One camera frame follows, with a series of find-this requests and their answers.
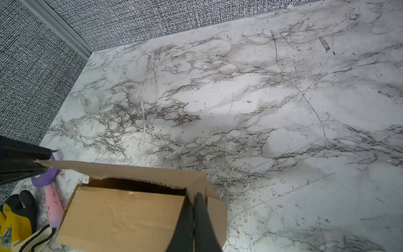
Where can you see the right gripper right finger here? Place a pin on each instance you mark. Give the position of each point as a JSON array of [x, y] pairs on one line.
[[205, 239]]

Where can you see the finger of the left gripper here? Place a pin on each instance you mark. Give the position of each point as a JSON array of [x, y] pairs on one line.
[[18, 160]]

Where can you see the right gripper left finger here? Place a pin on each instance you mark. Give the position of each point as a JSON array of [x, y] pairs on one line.
[[183, 237]]

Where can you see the brown cardboard box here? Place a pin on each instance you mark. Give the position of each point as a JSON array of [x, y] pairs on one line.
[[132, 209]]

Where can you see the yellow work glove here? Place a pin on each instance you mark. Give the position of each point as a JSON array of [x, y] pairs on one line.
[[19, 232]]

